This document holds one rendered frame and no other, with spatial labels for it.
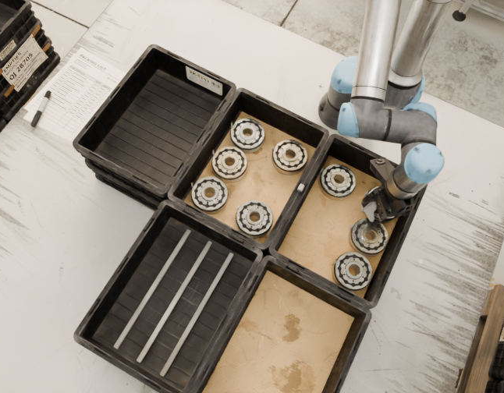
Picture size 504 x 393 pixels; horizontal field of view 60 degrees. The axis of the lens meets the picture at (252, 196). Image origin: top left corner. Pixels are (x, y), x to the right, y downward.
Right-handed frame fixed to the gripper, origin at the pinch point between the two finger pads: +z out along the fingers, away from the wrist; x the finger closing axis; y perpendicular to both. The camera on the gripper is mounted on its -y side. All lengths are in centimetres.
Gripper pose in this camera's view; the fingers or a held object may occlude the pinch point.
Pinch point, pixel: (372, 205)
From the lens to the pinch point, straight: 129.5
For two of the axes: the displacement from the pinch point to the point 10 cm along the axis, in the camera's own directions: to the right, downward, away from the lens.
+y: 2.7, 9.1, -3.3
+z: -0.6, 3.5, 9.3
